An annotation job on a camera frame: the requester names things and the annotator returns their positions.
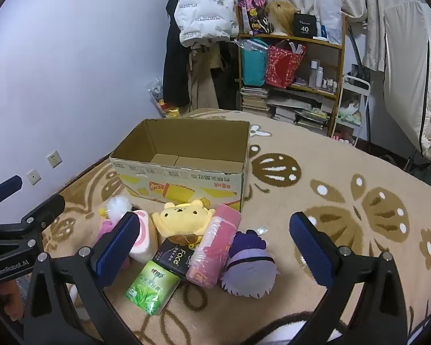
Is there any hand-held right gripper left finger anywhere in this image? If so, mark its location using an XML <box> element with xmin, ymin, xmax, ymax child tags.
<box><xmin>23</xmin><ymin>211</ymin><xmax>141</xmax><ymax>345</ymax></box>

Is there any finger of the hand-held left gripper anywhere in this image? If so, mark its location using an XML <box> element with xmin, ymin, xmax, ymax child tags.
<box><xmin>0</xmin><ymin>194</ymin><xmax>66</xmax><ymax>239</ymax></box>
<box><xmin>0</xmin><ymin>175</ymin><xmax>23</xmax><ymax>225</ymax></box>

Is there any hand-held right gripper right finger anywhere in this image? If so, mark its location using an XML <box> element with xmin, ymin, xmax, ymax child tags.
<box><xmin>289</xmin><ymin>211</ymin><xmax>408</xmax><ymax>345</ymax></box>

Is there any pink bear plush toy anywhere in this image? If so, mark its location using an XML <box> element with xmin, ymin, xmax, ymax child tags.
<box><xmin>96</xmin><ymin>206</ymin><xmax>116</xmax><ymax>246</ymax></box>

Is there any pink white roll plush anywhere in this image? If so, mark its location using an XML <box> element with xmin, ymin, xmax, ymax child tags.
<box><xmin>128</xmin><ymin>208</ymin><xmax>159</xmax><ymax>264</ymax></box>

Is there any white fluffy plush toy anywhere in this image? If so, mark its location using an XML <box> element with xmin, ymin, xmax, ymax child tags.
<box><xmin>106</xmin><ymin>195</ymin><xmax>133</xmax><ymax>221</ymax></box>

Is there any green tissue pack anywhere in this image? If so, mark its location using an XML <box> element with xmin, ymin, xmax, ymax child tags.
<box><xmin>124</xmin><ymin>259</ymin><xmax>181</xmax><ymax>316</ymax></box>

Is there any purple haired plush doll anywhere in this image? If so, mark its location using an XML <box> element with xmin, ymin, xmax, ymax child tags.
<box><xmin>220</xmin><ymin>229</ymin><xmax>280</xmax><ymax>300</ymax></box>

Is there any pink tissue pack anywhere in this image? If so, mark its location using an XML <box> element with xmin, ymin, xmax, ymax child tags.
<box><xmin>186</xmin><ymin>203</ymin><xmax>242</xmax><ymax>289</ymax></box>

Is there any printed cardboard box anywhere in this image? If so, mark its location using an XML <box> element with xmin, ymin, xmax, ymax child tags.
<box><xmin>109</xmin><ymin>118</ymin><xmax>251</xmax><ymax>213</ymax></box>

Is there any pale green soft toy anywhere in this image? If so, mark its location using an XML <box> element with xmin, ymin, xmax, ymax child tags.
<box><xmin>339</xmin><ymin>112</ymin><xmax>361</xmax><ymax>126</ymax></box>

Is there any person's left hand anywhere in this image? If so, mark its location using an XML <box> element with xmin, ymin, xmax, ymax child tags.
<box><xmin>0</xmin><ymin>279</ymin><xmax>26</xmax><ymax>322</ymax></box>

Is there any black tissue pack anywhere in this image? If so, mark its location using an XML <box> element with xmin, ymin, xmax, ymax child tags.
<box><xmin>153</xmin><ymin>239</ymin><xmax>198</xmax><ymax>281</ymax></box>

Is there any yellow bear plush toy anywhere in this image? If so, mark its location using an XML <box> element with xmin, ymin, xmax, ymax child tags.
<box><xmin>151</xmin><ymin>201</ymin><xmax>216</xmax><ymax>248</ymax></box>

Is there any white fuzzy slipper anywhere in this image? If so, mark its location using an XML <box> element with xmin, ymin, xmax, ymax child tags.
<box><xmin>241</xmin><ymin>311</ymin><xmax>329</xmax><ymax>345</ymax></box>

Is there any pile of magazines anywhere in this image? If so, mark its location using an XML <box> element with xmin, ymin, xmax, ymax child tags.
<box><xmin>268</xmin><ymin>91</ymin><xmax>331</xmax><ymax>131</ymax></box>

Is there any white brown plush toy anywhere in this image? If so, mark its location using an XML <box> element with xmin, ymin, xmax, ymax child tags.
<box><xmin>341</xmin><ymin>95</ymin><xmax>361</xmax><ymax>114</ymax></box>

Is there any stack of books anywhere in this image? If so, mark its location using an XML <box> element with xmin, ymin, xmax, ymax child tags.
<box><xmin>240</xmin><ymin>86</ymin><xmax>270</xmax><ymax>112</ymax></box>

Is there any plastic bag with yellow items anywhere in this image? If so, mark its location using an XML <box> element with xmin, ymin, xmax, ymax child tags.
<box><xmin>147</xmin><ymin>75</ymin><xmax>182</xmax><ymax>118</ymax></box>

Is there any white metal cart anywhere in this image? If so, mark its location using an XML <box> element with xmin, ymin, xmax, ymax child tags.
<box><xmin>332</xmin><ymin>75</ymin><xmax>371</xmax><ymax>146</ymax></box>

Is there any beige trench coat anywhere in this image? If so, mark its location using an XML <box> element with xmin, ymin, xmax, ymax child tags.
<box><xmin>187</xmin><ymin>41</ymin><xmax>223</xmax><ymax>110</ymax></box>

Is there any red patterned bag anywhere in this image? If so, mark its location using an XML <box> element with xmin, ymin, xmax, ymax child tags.
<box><xmin>265</xmin><ymin>41</ymin><xmax>307</xmax><ymax>89</ymax></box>

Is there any black hanging coat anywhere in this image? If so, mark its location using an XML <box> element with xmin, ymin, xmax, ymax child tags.
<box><xmin>162</xmin><ymin>0</ymin><xmax>193</xmax><ymax>108</ymax></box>

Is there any dark hanging garment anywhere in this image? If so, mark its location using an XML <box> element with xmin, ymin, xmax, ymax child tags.
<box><xmin>215</xmin><ymin>39</ymin><xmax>242</xmax><ymax>110</ymax></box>

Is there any teal bag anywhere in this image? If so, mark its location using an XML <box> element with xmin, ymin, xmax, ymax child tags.
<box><xmin>240</xmin><ymin>39</ymin><xmax>270</xmax><ymax>87</ymax></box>

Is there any white garment cover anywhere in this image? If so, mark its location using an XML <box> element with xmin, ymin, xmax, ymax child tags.
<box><xmin>382</xmin><ymin>0</ymin><xmax>431</xmax><ymax>168</ymax></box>

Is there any wooden shelf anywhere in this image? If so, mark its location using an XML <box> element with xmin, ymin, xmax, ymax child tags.
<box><xmin>236</xmin><ymin>5</ymin><xmax>346</xmax><ymax>138</ymax></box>

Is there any black box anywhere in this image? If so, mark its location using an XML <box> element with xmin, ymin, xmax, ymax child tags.
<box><xmin>293</xmin><ymin>12</ymin><xmax>318</xmax><ymax>39</ymax></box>

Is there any clear plastic bag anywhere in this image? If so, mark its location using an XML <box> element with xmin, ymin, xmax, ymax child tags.
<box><xmin>318</xmin><ymin>0</ymin><xmax>343</xmax><ymax>44</ymax></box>

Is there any blonde wig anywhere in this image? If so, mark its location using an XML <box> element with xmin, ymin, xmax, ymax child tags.
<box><xmin>266</xmin><ymin>1</ymin><xmax>298</xmax><ymax>36</ymax></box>

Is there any printed pink black tote bag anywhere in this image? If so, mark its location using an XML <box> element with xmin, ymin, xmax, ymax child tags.
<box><xmin>237</xmin><ymin>0</ymin><xmax>270</xmax><ymax>36</ymax></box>

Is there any light beige curtain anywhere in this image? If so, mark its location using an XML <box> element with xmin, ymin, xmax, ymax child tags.
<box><xmin>224</xmin><ymin>0</ymin><xmax>417</xmax><ymax>72</ymax></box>

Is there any white puffer jacket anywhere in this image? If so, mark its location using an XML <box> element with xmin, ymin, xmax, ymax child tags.
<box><xmin>174</xmin><ymin>0</ymin><xmax>238</xmax><ymax>48</ymax></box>

